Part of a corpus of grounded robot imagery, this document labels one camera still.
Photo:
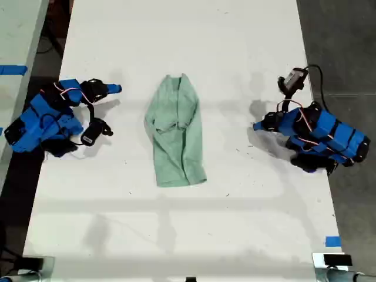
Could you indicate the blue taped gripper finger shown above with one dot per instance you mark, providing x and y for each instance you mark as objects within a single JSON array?
[
  {"x": 259, "y": 126},
  {"x": 114, "y": 89}
]

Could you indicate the pale green t-shirt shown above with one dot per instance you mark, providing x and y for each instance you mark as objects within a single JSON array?
[{"x": 176, "y": 129}]

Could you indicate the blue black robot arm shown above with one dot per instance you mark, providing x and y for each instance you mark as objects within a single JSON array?
[
  {"x": 38, "y": 117},
  {"x": 329, "y": 132}
]

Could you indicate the long blue tape strip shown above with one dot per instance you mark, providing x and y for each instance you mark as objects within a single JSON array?
[{"x": 13, "y": 70}]

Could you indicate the white side table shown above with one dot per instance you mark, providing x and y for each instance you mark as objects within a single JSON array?
[{"x": 14, "y": 44}]

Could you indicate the square blue tape piece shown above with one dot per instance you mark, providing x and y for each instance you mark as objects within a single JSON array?
[{"x": 333, "y": 241}]

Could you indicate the metal table clamp, black box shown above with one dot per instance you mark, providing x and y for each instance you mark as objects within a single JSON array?
[{"x": 335, "y": 261}]

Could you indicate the small black edge clip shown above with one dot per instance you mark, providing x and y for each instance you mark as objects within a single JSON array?
[{"x": 191, "y": 279}]

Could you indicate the metal table clamp, black pad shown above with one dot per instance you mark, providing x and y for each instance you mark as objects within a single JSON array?
[{"x": 35, "y": 264}]

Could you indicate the black camera stalk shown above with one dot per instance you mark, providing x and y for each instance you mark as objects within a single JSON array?
[
  {"x": 91, "y": 111},
  {"x": 282, "y": 104}
]

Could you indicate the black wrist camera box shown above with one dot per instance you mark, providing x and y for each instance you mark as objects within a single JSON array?
[{"x": 91, "y": 133}]

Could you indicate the black grey camera box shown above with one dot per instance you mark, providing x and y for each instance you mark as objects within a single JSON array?
[{"x": 292, "y": 80}]

